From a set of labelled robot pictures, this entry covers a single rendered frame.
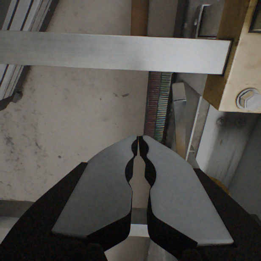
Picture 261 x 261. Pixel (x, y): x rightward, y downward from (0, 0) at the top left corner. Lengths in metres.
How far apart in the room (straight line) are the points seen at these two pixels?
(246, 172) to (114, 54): 0.48
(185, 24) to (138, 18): 0.63
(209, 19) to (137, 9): 0.69
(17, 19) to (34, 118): 0.61
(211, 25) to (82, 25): 0.86
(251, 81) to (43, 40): 0.20
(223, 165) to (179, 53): 0.44
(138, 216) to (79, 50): 0.25
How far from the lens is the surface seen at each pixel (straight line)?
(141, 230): 0.31
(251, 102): 0.20
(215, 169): 0.58
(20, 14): 0.93
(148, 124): 0.36
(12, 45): 0.22
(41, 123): 1.31
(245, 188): 0.58
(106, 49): 0.18
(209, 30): 0.28
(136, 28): 0.95
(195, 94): 0.27
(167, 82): 0.34
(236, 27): 0.20
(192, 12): 0.34
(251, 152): 0.55
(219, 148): 0.54
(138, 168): 1.34
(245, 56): 0.19
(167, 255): 0.52
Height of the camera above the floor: 1.03
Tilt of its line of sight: 62 degrees down
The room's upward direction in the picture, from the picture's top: 175 degrees counter-clockwise
